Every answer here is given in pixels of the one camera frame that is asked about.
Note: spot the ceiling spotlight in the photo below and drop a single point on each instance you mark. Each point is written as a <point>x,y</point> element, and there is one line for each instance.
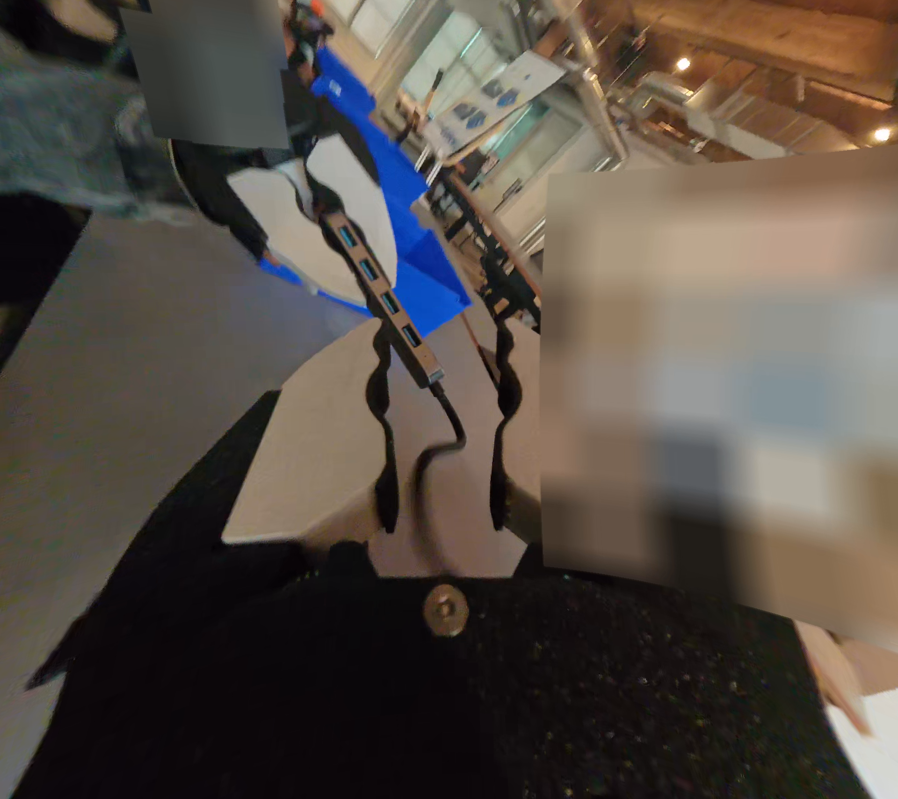
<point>682,64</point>
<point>882,134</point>

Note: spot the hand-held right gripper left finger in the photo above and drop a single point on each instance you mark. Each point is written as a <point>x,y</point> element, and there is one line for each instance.
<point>316,455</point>

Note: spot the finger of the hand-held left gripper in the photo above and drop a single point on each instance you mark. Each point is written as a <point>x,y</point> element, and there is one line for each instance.
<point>358,196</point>
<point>280,217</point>

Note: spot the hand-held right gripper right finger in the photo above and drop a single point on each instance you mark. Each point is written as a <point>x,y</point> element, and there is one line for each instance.
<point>530,378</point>

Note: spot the blue plastic bin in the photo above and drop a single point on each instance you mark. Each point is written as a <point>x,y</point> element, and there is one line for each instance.
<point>435,294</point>
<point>344,91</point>

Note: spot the silver ventilation duct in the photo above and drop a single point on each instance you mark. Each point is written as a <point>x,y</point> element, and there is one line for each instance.
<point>736,112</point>

